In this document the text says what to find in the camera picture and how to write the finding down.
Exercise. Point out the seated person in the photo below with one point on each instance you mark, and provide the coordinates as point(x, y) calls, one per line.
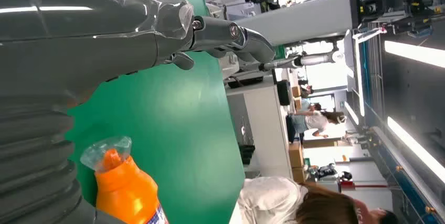
point(274, 198)

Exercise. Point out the orange plastic bottle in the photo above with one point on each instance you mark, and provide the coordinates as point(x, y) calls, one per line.
point(125, 191)

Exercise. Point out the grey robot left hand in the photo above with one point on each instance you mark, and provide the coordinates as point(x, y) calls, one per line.
point(76, 34)

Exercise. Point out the standing person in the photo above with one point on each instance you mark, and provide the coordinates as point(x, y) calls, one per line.
point(314, 121)

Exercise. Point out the white cabinet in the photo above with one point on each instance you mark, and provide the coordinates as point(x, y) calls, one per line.
point(267, 128)

